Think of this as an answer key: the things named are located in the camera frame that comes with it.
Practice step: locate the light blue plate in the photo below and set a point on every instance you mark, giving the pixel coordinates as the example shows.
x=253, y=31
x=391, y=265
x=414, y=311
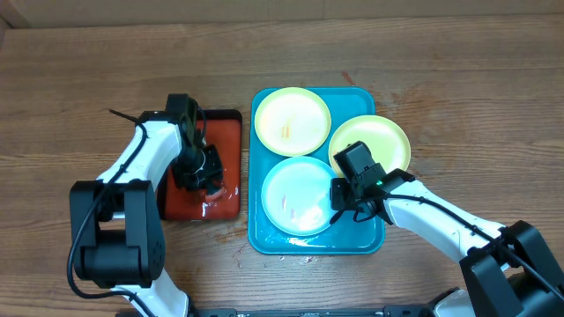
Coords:
x=296, y=196

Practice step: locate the black tray with red liquid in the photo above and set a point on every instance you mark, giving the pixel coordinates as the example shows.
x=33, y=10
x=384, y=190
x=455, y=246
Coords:
x=224, y=141

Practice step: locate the yellow plate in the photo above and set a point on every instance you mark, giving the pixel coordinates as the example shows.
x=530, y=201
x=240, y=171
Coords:
x=292, y=121
x=387, y=142

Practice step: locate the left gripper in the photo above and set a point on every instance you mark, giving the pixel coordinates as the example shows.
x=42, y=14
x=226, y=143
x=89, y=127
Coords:
x=213, y=171

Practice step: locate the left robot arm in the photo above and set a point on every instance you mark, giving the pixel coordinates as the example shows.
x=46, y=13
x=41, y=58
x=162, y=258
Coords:
x=118, y=246

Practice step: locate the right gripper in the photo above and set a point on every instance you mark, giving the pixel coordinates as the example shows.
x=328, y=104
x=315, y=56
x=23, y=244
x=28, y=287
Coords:
x=339, y=196

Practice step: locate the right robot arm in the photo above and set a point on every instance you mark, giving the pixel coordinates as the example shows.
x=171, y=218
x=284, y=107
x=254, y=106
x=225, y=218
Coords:
x=507, y=270

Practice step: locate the teal plastic serving tray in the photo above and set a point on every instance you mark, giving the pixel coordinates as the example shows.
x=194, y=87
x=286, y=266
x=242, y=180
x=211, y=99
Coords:
x=345, y=236

